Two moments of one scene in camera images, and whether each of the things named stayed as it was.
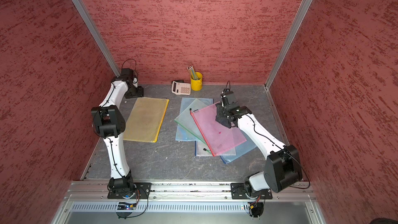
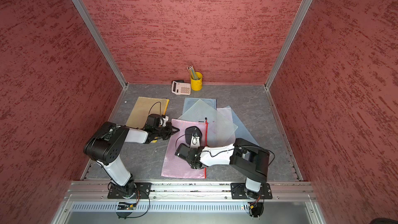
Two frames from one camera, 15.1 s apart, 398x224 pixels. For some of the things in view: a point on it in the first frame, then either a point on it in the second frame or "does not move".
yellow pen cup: x=197 y=85 does not move
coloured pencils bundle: x=193 y=74 does not move
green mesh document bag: x=185 y=119 -> x=219 y=129
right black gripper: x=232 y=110 -> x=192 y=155
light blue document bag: x=182 y=135 does not move
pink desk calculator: x=181 y=88 does not move
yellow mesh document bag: x=145 y=119 does not move
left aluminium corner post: x=79 y=4 does not move
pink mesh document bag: x=219 y=137 -> x=175 y=166
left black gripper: x=140 y=93 -> x=170 y=127
